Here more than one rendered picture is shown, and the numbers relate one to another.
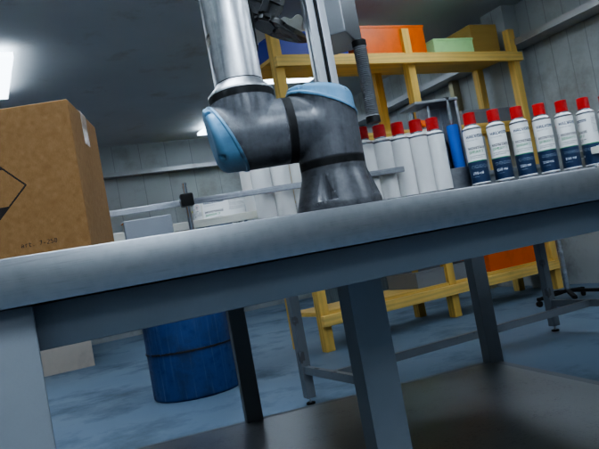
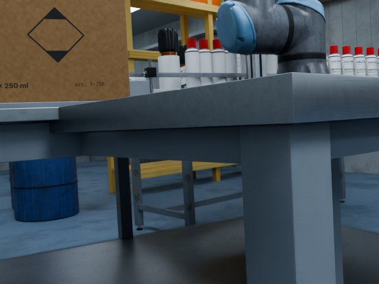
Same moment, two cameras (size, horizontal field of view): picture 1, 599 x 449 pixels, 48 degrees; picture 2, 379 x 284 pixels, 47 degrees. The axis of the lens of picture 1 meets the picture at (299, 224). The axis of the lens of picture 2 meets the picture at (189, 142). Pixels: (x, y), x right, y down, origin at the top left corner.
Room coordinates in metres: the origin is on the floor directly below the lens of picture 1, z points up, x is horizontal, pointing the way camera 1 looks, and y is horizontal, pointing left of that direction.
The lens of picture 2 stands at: (0.18, 0.44, 0.80)
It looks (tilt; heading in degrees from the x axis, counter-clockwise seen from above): 3 degrees down; 347
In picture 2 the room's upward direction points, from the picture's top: 3 degrees counter-clockwise
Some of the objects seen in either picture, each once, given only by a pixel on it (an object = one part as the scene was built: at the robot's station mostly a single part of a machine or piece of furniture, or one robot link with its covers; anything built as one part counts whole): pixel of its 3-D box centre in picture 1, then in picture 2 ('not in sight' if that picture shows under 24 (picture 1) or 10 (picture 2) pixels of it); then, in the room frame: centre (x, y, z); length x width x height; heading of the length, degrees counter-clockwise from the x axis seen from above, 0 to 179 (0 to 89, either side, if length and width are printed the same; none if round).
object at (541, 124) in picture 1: (544, 138); (359, 70); (1.91, -0.73, 0.98); 0.05 x 0.05 x 0.20
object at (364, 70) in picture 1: (365, 81); not in sight; (1.66, -0.23, 1.18); 0.04 x 0.04 x 0.21
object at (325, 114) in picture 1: (321, 123); (298, 29); (1.18, -0.07, 1.01); 0.13 x 0.12 x 0.14; 99
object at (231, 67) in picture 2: not in sight; (230, 69); (1.72, -0.08, 0.98); 0.05 x 0.05 x 0.20
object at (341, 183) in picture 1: (336, 187); (302, 76); (1.18, -0.08, 0.89); 0.15 x 0.15 x 0.10
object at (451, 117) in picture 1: (437, 148); not in sight; (1.92, -0.43, 1.01); 0.14 x 0.13 x 0.26; 105
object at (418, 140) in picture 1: (421, 157); not in sight; (1.80, -0.35, 0.98); 0.05 x 0.05 x 0.20
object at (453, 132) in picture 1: (456, 153); not in sight; (1.88, -0.47, 0.98); 0.03 x 0.03 x 0.17
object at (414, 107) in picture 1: (427, 105); not in sight; (1.92, -0.43, 1.14); 0.14 x 0.11 x 0.01; 105
